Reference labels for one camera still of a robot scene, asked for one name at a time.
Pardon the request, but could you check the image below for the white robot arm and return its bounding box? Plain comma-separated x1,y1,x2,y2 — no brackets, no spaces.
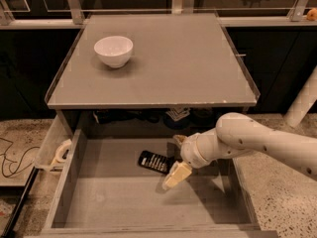
162,112,317,190

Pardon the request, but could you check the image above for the patterned packet inside cabinet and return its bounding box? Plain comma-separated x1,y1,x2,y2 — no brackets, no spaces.
166,108,190,121

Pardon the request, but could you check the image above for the metal railing frame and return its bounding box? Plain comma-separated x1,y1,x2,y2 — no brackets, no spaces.
0,0,317,29

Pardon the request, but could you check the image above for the white tape roll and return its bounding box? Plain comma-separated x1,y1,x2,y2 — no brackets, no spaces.
52,139,71,164

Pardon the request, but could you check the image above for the dark round container inside cabinet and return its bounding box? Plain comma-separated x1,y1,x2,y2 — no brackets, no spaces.
192,109,214,125

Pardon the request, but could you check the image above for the clear plastic side bin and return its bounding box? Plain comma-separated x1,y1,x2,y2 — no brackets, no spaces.
35,117,71,172

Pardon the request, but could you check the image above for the grey counter cabinet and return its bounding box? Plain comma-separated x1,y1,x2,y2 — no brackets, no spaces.
45,13,261,141

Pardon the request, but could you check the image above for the black rxbar chocolate bar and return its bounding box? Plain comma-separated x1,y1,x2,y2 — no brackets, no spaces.
138,151,174,175

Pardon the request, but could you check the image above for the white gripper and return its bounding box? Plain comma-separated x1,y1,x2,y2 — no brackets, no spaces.
162,132,228,190

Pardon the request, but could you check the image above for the black floor cable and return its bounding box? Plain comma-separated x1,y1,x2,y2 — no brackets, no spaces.
0,136,42,179

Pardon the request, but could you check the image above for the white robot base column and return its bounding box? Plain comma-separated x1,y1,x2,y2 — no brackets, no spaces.
284,65,317,128

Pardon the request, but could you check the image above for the white ceramic bowl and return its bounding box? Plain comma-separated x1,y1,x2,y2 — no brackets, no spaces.
94,36,134,68

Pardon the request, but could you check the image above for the grey open top drawer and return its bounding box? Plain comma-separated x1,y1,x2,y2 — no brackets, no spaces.
41,130,261,238

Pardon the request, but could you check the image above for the orange round object on ledge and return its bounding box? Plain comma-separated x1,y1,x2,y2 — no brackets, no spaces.
306,8,317,21

